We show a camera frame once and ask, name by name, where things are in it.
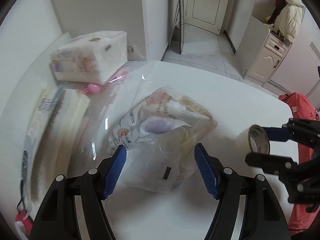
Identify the cream puffer jacket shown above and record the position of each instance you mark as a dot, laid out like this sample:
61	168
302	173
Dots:
289	20

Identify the red plastic trash bag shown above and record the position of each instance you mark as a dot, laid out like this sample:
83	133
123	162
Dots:
301	108

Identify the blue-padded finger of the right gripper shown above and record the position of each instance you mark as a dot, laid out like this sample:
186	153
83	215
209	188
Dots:
278	134
270	164

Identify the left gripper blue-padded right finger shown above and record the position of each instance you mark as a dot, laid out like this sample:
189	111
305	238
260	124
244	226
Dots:
262	218

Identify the printed clear plastic bag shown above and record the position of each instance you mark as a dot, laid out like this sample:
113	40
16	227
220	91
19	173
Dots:
159	114

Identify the wall power socket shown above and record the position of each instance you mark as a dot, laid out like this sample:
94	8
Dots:
131	49

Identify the masking tape roll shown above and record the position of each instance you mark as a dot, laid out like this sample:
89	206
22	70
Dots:
258	140

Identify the white bedside cabinet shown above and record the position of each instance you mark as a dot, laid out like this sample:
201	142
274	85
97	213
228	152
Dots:
260	52

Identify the standing floor mirror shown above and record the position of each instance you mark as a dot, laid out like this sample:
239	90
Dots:
176	25

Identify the stack of notebooks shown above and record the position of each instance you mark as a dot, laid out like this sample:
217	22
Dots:
53	138

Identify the white bedroom door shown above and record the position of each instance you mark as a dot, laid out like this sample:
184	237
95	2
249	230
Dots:
206	14

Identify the floral tissue pack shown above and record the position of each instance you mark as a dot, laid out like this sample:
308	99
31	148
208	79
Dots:
90	58

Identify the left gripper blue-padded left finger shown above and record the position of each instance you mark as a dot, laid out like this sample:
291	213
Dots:
56	217

